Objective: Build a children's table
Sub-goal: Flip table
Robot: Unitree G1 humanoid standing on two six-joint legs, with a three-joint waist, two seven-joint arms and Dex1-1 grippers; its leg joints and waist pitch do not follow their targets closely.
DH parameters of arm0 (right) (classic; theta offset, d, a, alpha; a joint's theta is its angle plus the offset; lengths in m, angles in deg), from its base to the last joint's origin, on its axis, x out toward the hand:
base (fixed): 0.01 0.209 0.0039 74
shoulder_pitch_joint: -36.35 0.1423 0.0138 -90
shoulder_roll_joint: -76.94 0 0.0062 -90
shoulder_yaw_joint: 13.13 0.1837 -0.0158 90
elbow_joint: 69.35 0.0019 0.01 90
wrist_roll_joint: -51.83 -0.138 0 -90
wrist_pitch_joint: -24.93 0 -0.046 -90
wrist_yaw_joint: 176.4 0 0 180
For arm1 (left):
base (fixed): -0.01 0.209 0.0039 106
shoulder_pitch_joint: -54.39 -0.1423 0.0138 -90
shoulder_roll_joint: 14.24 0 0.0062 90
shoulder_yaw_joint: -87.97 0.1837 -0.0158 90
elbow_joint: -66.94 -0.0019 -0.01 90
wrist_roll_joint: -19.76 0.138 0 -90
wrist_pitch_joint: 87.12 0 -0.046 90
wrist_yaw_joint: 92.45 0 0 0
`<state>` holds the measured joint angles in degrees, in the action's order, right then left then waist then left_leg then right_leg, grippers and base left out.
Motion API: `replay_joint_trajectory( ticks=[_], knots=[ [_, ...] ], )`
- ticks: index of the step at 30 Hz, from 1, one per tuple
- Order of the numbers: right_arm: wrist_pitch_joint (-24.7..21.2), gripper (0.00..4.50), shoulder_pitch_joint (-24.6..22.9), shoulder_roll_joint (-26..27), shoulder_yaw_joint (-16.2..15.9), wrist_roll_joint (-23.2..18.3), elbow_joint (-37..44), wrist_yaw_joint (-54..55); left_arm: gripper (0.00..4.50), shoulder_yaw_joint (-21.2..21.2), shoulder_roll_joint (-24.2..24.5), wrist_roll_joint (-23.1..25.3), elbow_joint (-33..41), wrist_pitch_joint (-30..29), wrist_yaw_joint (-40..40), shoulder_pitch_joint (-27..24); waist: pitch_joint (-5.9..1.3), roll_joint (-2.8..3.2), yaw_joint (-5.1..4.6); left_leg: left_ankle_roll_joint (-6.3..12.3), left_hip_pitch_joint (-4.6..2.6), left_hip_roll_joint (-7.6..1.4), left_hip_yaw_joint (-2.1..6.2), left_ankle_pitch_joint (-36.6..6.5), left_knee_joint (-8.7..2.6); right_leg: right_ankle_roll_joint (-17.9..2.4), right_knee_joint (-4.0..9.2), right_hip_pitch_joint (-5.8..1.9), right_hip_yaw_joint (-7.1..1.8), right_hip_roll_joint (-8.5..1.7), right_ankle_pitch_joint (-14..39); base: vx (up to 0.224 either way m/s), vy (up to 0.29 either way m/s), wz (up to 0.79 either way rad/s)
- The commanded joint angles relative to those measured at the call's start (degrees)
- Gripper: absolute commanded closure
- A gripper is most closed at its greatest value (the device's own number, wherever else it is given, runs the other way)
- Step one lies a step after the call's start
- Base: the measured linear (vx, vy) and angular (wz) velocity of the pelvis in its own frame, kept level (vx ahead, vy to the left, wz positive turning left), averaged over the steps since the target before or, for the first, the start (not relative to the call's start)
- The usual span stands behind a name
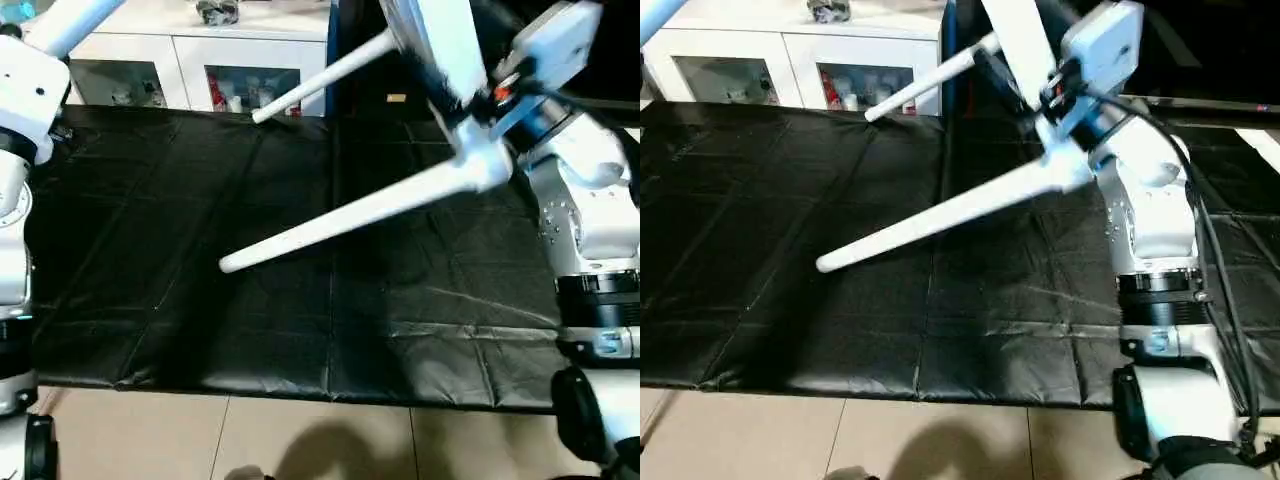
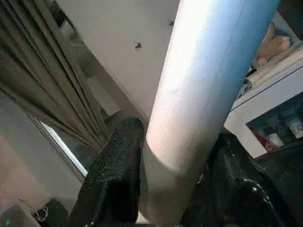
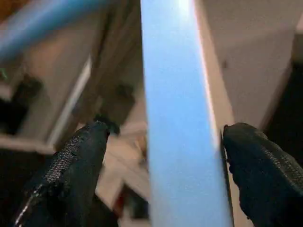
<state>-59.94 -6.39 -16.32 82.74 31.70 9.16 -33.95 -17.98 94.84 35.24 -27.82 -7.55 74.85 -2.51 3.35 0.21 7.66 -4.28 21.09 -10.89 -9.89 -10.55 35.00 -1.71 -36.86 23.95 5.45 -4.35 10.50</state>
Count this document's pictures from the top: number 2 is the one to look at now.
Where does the white cabinet with glass doors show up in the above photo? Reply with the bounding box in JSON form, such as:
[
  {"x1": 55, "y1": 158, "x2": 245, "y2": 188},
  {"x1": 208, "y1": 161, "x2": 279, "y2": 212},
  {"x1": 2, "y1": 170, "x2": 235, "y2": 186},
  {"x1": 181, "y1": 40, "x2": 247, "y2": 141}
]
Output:
[{"x1": 223, "y1": 47, "x2": 303, "y2": 159}]

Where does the grey sheer curtain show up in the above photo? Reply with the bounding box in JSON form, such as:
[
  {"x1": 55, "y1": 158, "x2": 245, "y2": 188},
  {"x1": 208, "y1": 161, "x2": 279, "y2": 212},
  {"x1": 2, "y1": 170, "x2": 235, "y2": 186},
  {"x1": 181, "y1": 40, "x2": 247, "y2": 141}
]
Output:
[{"x1": 0, "y1": 0, "x2": 114, "y2": 152}]

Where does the beige plush toy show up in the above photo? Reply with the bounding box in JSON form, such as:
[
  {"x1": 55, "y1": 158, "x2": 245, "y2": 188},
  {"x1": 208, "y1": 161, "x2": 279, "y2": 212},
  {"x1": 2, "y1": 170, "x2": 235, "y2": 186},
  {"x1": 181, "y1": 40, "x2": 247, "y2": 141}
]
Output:
[{"x1": 253, "y1": 21, "x2": 292, "y2": 69}]

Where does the white plastic table leg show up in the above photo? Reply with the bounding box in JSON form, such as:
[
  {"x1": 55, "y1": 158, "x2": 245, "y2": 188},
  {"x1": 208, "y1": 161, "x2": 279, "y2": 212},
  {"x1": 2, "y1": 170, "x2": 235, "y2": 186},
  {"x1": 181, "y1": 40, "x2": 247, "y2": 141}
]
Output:
[{"x1": 137, "y1": 0, "x2": 282, "y2": 225}]

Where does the black work mat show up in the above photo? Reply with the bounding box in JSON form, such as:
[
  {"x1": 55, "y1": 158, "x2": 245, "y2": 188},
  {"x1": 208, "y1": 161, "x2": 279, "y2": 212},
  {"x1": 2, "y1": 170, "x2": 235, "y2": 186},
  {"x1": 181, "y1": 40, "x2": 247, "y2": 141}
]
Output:
[{"x1": 256, "y1": 140, "x2": 303, "y2": 204}]

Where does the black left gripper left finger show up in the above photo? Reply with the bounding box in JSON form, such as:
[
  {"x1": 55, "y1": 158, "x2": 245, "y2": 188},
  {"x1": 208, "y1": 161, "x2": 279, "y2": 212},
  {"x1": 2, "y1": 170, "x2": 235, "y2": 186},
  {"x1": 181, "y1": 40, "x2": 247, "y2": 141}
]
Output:
[{"x1": 69, "y1": 117, "x2": 145, "y2": 227}]

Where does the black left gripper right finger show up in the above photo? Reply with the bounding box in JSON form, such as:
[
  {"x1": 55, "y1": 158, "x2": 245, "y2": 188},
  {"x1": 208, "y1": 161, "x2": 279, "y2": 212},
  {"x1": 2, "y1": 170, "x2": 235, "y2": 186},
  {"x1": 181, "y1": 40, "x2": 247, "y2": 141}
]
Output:
[{"x1": 182, "y1": 130, "x2": 296, "y2": 227}]

